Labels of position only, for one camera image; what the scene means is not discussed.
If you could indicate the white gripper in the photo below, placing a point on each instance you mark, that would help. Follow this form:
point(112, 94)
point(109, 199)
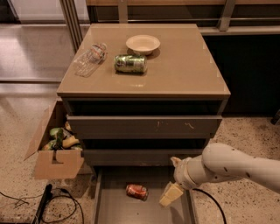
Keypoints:
point(180, 172)

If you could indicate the red coke can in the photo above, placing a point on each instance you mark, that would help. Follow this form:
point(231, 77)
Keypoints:
point(137, 191)

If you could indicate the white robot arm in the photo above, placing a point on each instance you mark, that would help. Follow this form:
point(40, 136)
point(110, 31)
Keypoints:
point(220, 162)

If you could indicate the open bottom drawer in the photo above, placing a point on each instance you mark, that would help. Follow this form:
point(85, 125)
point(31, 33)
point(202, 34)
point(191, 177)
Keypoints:
point(112, 205)

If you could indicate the middle drawer front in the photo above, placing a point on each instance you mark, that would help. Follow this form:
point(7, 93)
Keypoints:
point(139, 157)

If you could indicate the grey drawer cabinet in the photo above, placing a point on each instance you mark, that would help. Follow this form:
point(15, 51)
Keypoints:
point(182, 79)

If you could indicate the top drawer front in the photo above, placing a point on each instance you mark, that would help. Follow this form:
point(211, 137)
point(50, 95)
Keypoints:
point(144, 127)

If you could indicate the green soda can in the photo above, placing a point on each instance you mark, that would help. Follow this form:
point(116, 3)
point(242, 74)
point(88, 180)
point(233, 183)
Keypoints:
point(126, 63)

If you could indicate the snack items in box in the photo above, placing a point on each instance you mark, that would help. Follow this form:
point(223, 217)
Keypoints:
point(62, 138)

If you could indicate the cardboard box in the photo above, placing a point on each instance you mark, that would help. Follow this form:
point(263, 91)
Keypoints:
point(51, 164)

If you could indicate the black bar on floor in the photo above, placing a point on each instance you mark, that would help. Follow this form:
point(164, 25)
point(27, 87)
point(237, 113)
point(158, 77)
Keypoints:
point(47, 194)

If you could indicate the white bowl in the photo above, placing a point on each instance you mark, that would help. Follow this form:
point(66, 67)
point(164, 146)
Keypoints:
point(143, 44)

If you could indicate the clear plastic water bottle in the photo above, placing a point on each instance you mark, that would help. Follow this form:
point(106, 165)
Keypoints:
point(89, 61)

